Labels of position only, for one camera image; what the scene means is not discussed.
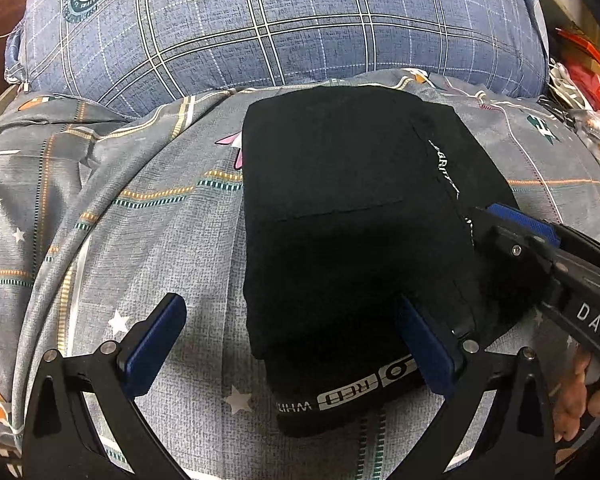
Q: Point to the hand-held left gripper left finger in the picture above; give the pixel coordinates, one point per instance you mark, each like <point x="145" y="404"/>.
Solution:
<point x="152" y="345"/>

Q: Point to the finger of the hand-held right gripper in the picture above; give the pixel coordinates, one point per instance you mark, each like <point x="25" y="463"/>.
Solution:
<point x="527" y="222"/>
<point x="510" y="252"/>

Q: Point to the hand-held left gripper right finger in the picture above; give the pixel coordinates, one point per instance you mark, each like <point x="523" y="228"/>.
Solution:
<point x="427" y="350"/>

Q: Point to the black pants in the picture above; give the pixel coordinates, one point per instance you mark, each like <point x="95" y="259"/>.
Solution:
<point x="340" y="185"/>

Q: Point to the person's right hand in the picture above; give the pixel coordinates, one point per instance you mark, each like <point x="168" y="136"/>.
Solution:
<point x="577" y="395"/>

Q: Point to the grey star-printed bed sheet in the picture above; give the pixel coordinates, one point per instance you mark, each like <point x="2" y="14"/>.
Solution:
<point x="130" y="240"/>

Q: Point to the clear plastic bags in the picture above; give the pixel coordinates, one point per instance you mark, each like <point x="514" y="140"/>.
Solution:
<point x="580" y="110"/>

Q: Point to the red packets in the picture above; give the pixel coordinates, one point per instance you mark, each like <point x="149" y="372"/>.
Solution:
<point x="592" y="67"/>

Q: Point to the blue plaid pillow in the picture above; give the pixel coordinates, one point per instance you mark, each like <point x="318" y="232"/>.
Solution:
<point x="280" y="25"/>

